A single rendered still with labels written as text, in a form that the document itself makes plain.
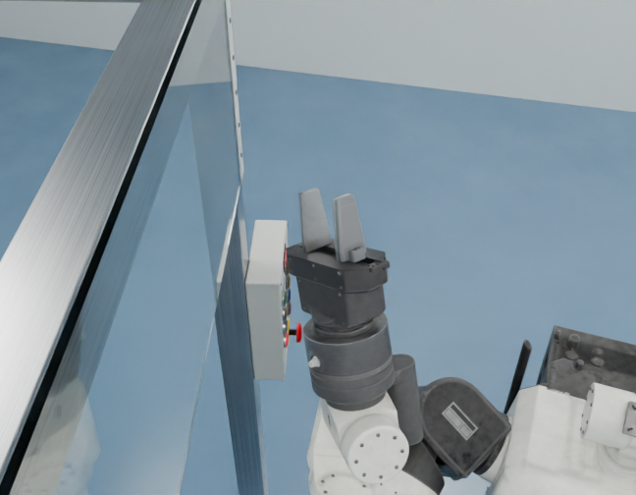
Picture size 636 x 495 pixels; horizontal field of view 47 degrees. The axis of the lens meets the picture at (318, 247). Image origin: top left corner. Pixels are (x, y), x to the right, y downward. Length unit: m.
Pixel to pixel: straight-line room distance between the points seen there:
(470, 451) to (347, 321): 0.32
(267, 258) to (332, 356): 0.57
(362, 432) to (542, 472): 0.28
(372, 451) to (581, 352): 0.43
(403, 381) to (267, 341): 0.58
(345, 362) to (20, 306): 0.35
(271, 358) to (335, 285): 0.69
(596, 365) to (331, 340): 0.46
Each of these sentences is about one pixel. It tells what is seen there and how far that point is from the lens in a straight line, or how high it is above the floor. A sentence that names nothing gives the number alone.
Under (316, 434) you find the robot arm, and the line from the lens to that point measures 0.84.
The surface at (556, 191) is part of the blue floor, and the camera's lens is 3.51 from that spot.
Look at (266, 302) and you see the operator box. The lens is 1.25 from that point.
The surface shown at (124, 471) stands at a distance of 0.56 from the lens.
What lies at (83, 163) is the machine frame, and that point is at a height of 1.70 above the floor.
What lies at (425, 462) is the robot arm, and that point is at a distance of 0.96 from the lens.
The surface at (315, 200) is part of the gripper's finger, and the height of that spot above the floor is 1.56.
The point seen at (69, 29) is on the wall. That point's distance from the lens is 4.80.
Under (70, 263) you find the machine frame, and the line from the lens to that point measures 0.48.
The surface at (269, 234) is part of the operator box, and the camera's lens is 1.31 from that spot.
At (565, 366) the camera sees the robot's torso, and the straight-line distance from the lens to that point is 1.05.
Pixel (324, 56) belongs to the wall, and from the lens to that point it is 4.21.
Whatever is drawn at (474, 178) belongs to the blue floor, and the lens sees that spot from 3.49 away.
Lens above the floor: 2.01
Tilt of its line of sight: 41 degrees down
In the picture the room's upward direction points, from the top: straight up
